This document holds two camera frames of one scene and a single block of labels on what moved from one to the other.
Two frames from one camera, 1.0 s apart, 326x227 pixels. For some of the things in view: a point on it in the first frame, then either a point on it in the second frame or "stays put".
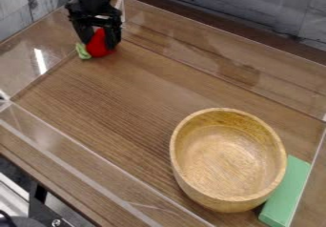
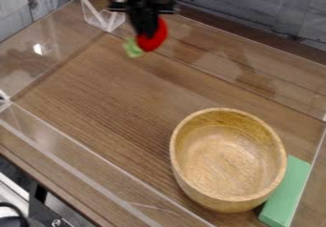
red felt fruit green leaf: [95, 46] → [137, 45]
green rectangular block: [282, 201] stays put
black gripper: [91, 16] → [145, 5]
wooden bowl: [229, 159] stays put
